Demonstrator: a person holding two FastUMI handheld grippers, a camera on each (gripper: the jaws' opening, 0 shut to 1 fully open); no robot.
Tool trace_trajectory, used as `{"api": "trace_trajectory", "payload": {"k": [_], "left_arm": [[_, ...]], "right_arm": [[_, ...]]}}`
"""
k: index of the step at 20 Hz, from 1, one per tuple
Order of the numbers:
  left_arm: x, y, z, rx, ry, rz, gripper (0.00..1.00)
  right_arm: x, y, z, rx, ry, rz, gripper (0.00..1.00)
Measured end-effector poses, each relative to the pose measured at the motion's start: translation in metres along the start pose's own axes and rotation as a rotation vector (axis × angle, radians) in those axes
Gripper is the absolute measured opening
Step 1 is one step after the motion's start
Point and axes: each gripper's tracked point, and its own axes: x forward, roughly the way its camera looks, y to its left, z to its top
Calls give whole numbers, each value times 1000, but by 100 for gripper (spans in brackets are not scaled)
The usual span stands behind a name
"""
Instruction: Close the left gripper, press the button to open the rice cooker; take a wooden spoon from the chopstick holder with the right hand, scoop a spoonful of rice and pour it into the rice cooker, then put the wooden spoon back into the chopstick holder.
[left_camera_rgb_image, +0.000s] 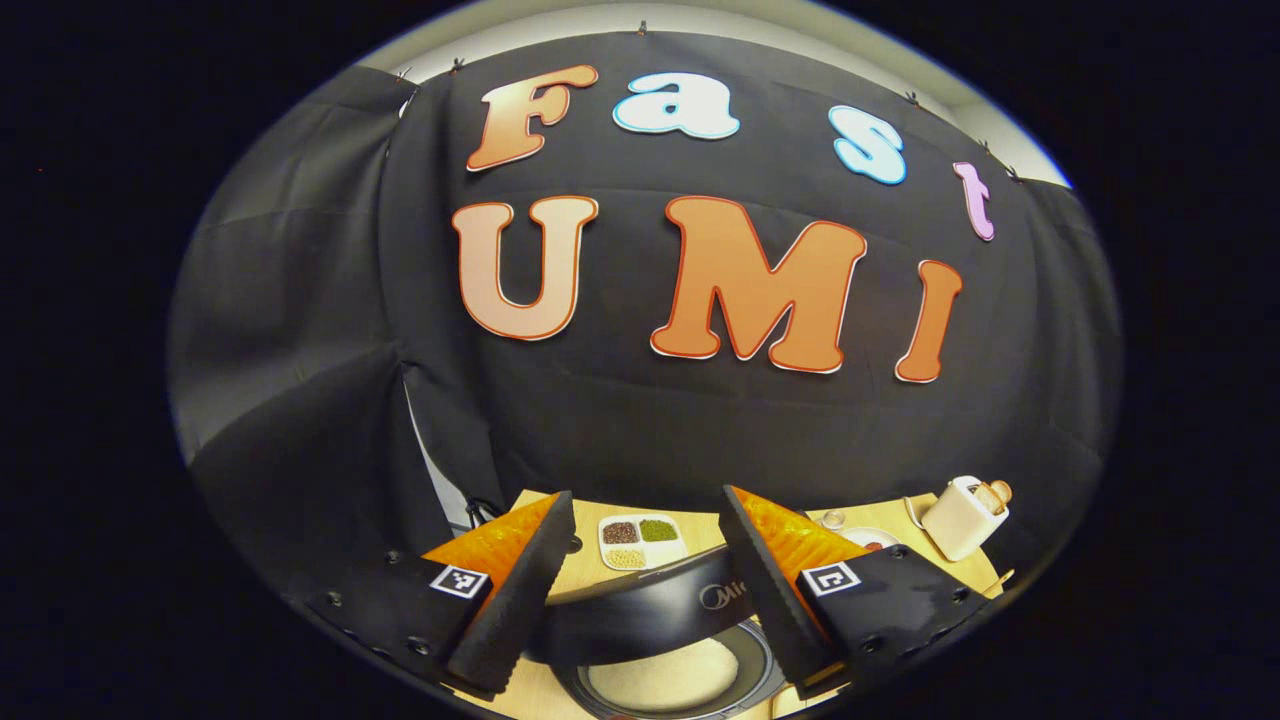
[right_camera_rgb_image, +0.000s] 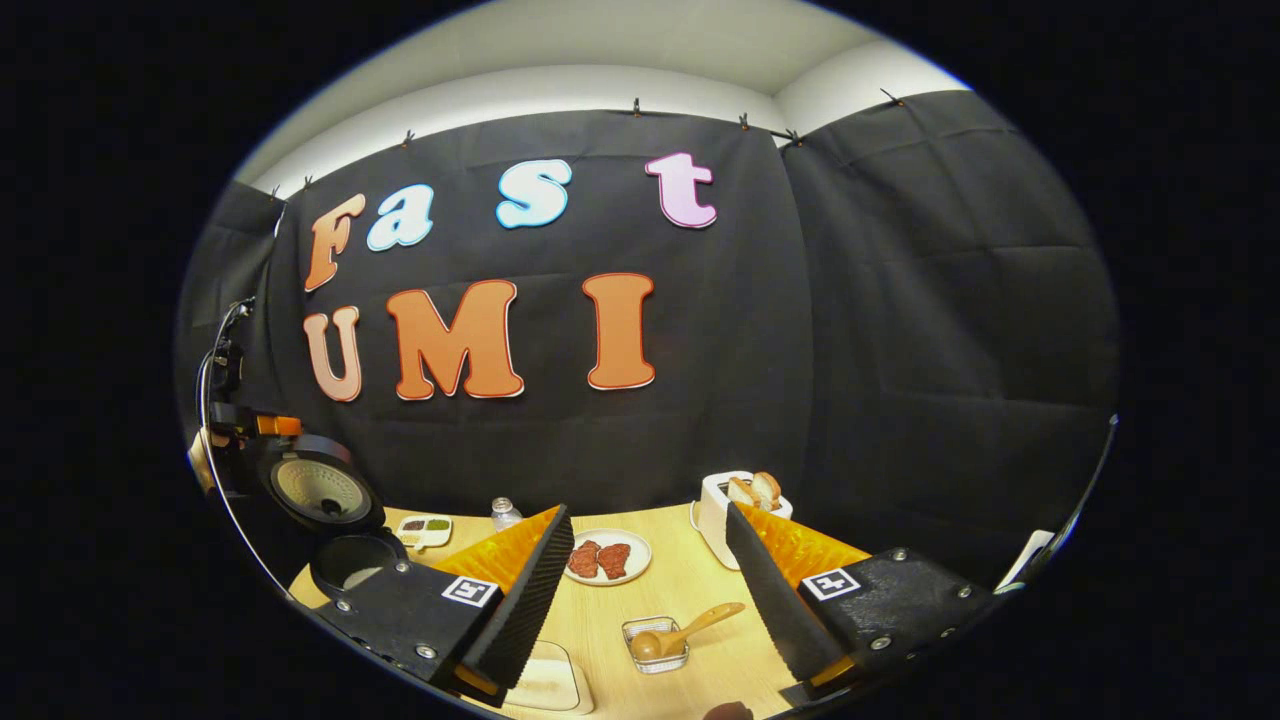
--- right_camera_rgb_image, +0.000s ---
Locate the white oval plate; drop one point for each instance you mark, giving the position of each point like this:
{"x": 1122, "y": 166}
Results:
{"x": 640, "y": 550}

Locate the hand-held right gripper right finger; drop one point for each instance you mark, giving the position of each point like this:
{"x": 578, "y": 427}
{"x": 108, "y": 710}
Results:
{"x": 780, "y": 610}

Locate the white divided grain dish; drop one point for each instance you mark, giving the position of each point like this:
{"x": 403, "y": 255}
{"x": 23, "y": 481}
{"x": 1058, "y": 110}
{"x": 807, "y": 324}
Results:
{"x": 423, "y": 530}

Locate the wooden spoon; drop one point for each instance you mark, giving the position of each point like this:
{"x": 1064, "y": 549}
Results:
{"x": 690, "y": 630}

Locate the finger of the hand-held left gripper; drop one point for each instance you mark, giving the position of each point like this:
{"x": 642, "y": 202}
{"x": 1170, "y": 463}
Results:
{"x": 278, "y": 426}

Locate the white toaster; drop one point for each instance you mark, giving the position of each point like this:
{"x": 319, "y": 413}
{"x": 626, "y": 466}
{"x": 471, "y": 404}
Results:
{"x": 712, "y": 520}

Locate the clear chopstick holder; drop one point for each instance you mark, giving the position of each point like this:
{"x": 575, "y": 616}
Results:
{"x": 655, "y": 662}

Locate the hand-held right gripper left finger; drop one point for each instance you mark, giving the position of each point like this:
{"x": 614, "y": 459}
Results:
{"x": 525, "y": 610}

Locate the red meat piece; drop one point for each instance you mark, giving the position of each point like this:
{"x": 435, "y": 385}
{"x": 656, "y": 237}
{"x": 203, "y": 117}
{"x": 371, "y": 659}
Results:
{"x": 614, "y": 560}
{"x": 583, "y": 560}

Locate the clear drink bottle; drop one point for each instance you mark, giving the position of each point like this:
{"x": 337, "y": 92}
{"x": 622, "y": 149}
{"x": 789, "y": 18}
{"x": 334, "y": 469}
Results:
{"x": 506, "y": 515}

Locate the toast bread slice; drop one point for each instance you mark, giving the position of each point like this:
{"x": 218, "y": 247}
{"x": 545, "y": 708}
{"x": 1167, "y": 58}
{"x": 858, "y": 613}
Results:
{"x": 742, "y": 492}
{"x": 768, "y": 488}

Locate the dark grey rice cooker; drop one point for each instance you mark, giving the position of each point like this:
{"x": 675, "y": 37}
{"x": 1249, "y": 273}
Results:
{"x": 320, "y": 490}

